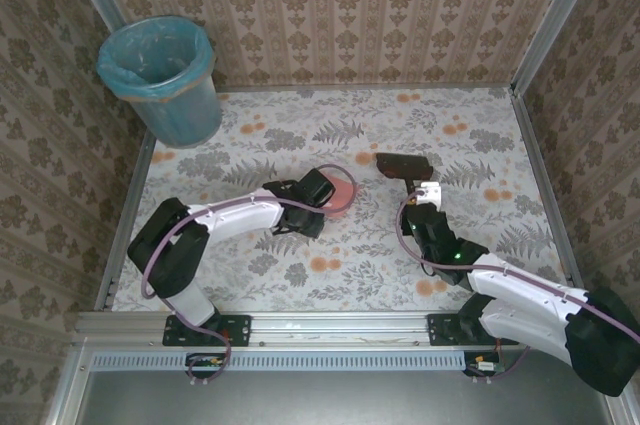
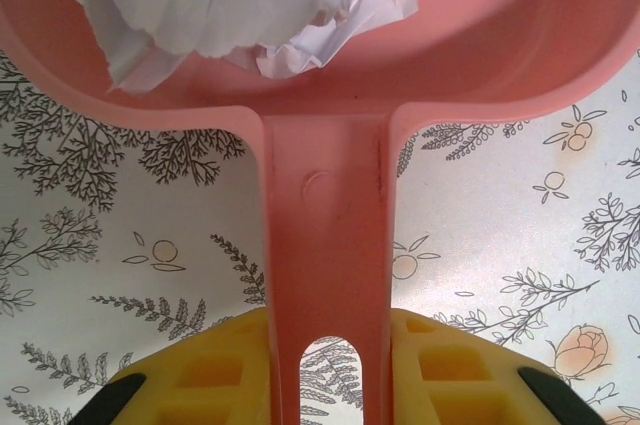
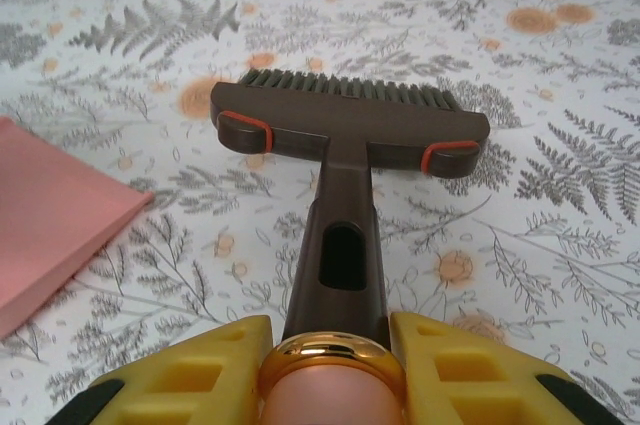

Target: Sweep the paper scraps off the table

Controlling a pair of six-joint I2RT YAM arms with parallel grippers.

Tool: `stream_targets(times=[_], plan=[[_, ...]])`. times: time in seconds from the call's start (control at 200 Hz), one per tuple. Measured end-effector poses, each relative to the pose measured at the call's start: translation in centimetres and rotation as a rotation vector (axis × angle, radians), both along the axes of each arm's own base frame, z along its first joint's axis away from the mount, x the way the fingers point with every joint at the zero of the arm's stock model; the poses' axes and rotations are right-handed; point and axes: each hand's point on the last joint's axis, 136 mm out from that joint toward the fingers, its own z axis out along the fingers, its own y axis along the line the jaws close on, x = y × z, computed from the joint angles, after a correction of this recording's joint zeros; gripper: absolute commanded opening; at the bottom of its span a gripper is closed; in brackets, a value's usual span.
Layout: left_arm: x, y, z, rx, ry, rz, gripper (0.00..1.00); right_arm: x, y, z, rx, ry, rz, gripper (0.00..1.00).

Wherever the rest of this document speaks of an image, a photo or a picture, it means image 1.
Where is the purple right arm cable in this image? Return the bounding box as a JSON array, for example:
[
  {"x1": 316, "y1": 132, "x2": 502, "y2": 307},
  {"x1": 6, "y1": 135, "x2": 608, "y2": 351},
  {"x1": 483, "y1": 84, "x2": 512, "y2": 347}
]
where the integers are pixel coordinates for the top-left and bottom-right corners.
[{"x1": 397, "y1": 183, "x2": 640, "y2": 341}]

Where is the dark brown hand brush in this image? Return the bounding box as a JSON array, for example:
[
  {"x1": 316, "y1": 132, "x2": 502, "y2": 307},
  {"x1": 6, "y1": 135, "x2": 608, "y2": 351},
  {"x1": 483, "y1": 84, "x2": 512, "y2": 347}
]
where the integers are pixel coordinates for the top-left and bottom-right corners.
[{"x1": 374, "y1": 152, "x2": 434, "y2": 191}]

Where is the long aluminium base rail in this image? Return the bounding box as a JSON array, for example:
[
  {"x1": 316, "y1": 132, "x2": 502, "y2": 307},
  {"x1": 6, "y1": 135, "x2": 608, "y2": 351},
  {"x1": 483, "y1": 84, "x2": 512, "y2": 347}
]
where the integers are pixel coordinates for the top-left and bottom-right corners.
[{"x1": 74, "y1": 311, "x2": 506, "y2": 347}]

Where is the small circuit board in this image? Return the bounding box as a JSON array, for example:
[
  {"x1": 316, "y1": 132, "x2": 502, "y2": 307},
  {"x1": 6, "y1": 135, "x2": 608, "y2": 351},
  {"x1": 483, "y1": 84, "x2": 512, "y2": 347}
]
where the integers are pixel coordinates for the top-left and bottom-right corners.
[
  {"x1": 464, "y1": 352, "x2": 504, "y2": 377},
  {"x1": 187, "y1": 352, "x2": 226, "y2": 379}
]

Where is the blue-grey ribbed waste bin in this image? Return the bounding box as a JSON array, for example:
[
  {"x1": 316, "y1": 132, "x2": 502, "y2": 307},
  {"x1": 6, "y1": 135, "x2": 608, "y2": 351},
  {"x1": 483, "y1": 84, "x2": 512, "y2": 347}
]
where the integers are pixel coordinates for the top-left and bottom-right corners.
[{"x1": 96, "y1": 15, "x2": 224, "y2": 149}]

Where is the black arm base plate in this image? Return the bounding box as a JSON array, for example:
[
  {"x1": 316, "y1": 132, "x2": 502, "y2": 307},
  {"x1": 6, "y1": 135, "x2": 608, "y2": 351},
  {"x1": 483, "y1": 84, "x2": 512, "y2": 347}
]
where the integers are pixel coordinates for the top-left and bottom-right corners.
[
  {"x1": 427, "y1": 313, "x2": 501, "y2": 346},
  {"x1": 163, "y1": 313, "x2": 251, "y2": 348}
]

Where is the aluminium lower frame bar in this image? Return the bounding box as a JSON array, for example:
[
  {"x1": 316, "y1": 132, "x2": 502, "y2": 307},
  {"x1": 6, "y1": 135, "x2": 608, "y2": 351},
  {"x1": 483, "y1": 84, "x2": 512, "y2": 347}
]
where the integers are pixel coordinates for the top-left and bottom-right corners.
[{"x1": 42, "y1": 344, "x2": 96, "y2": 425}]

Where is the floral print tablecloth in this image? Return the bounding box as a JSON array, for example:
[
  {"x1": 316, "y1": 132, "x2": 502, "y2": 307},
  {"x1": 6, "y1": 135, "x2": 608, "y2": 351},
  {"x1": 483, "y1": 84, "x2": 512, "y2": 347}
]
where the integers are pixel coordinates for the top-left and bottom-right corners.
[{"x1": 112, "y1": 87, "x2": 574, "y2": 314}]

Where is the slotted grey cable duct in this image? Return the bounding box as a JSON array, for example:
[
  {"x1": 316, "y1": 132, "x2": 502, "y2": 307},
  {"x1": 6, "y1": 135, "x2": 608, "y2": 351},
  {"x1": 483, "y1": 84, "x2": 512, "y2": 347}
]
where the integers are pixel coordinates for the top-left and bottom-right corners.
[{"x1": 92, "y1": 350, "x2": 474, "y2": 372}]

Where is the pink plastic dustpan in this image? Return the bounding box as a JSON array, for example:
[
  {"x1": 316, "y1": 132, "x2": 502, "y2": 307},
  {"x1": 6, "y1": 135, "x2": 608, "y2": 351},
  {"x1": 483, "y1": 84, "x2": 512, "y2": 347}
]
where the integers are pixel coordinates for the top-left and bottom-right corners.
[{"x1": 319, "y1": 172, "x2": 361, "y2": 219}]

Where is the aluminium side rail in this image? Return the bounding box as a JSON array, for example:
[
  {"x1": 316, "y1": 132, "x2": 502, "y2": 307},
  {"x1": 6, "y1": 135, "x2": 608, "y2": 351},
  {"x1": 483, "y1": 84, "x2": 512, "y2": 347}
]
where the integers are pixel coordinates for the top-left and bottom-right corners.
[
  {"x1": 508, "y1": 87, "x2": 591, "y2": 309},
  {"x1": 94, "y1": 132, "x2": 156, "y2": 311}
]

